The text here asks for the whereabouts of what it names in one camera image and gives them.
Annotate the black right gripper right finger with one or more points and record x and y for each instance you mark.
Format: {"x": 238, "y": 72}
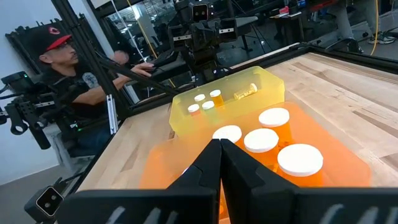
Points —
{"x": 245, "y": 172}

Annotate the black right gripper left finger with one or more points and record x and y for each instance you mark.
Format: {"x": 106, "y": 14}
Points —
{"x": 205, "y": 169}

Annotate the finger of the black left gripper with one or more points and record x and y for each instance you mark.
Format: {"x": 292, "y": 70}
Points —
{"x": 198, "y": 42}
{"x": 211, "y": 39}

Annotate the small clear pill bottle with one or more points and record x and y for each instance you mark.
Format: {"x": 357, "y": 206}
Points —
{"x": 245, "y": 91}

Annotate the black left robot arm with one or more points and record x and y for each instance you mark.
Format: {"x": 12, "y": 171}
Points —
{"x": 202, "y": 65}

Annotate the translucent yellow plastic bin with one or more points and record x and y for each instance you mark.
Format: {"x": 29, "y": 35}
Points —
{"x": 186, "y": 124}

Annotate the translucent orange plastic bin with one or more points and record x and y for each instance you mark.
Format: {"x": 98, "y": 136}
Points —
{"x": 155, "y": 168}

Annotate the grey desk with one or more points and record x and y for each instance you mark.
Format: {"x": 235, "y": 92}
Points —
{"x": 247, "y": 21}

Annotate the person's hand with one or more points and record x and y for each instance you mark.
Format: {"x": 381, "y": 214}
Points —
{"x": 143, "y": 69}
{"x": 120, "y": 57}

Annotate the silver metal bar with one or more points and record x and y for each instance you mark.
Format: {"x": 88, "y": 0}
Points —
{"x": 112, "y": 115}

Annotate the person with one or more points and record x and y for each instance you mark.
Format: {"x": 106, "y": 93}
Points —
{"x": 343, "y": 18}
{"x": 62, "y": 56}

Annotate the person's black red cap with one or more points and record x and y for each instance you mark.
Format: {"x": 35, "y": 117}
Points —
{"x": 49, "y": 37}

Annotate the person's shoe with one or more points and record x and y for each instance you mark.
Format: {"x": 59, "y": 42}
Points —
{"x": 384, "y": 39}

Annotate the black depth camera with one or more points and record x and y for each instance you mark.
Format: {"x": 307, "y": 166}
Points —
{"x": 199, "y": 12}
{"x": 49, "y": 200}

